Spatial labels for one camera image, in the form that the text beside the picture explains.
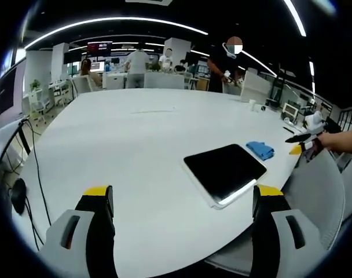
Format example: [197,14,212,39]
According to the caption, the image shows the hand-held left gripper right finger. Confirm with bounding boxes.
[251,184,323,278]

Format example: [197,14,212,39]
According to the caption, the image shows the blue cleaning cloth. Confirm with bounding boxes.
[245,141,276,161]

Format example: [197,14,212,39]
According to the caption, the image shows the white desktop box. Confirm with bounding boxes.
[281,102,299,120]

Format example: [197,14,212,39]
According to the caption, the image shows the black round floor object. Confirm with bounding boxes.
[10,177,28,215]

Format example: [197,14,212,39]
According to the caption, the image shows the black metal frame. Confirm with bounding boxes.
[0,120,32,164]

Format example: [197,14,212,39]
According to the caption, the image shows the grey office chair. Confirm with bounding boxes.
[204,149,346,276]

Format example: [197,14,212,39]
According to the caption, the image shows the white wheeled office chair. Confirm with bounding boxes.
[28,87,51,127]

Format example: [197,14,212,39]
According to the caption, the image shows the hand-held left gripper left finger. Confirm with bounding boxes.
[38,185,119,278]

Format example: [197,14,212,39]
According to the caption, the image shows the black tablet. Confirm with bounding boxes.
[183,144,268,209]

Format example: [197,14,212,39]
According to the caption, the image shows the black cable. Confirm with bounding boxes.
[8,118,53,253]

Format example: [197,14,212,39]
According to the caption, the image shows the hanging display screen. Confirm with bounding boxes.
[87,41,113,58]

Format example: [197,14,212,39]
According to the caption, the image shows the person's right hand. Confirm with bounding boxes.
[320,132,344,153]

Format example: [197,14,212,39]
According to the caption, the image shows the white mesh office chair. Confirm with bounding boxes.
[143,71,185,90]

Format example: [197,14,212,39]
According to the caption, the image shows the large dark wall screen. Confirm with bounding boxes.
[0,65,18,118]

